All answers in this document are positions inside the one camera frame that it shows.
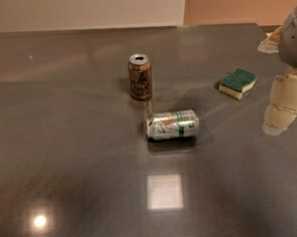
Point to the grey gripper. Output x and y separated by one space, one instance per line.
293 41

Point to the silver green 7up can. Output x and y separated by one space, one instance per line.
172 125

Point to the orange LaCroix can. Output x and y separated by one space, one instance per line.
139 68

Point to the green yellow sponge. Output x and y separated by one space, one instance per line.
237 83

